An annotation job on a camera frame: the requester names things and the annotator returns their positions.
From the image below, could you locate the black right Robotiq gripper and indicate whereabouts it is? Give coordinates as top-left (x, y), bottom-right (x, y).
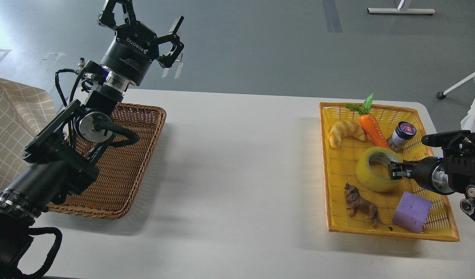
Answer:
top-left (388, 157), bottom-right (455, 195)

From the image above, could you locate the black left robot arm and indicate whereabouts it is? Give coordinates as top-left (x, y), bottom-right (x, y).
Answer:
top-left (0, 0), bottom-right (184, 279)

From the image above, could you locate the white stand base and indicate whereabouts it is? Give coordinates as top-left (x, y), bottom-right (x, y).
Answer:
top-left (367, 0), bottom-right (436, 15)

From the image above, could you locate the small dark jar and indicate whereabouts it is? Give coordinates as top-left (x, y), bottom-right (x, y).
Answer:
top-left (387, 121), bottom-right (417, 153)

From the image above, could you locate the purple foam cube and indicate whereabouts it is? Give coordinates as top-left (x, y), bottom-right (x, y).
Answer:
top-left (392, 192), bottom-right (432, 233)

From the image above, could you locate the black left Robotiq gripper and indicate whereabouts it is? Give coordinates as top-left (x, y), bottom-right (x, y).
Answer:
top-left (98, 0), bottom-right (185, 86)

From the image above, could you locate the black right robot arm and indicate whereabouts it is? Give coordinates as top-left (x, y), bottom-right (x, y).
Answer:
top-left (388, 129), bottom-right (475, 222)

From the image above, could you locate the toy croissant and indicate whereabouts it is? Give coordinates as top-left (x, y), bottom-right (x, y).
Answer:
top-left (328, 120), bottom-right (367, 148)

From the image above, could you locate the beige checkered cloth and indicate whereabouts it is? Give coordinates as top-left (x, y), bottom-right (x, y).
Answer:
top-left (0, 78), bottom-right (56, 191)

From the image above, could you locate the brown wicker basket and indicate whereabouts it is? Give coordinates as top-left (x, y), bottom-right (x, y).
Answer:
top-left (49, 103), bottom-right (167, 219)

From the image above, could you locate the yellow tape roll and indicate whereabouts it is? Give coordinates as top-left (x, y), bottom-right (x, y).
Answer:
top-left (355, 146), bottom-right (403, 193)

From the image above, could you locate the orange toy carrot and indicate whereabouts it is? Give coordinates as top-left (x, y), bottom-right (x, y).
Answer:
top-left (345, 94), bottom-right (389, 148)

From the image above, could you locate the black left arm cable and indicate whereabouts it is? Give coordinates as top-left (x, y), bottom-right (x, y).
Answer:
top-left (54, 58), bottom-right (92, 117)

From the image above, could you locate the brown toy lion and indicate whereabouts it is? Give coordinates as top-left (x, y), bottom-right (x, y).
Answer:
top-left (344, 183), bottom-right (382, 228)

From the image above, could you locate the yellow plastic basket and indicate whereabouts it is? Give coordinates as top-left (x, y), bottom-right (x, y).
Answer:
top-left (319, 102), bottom-right (459, 241)

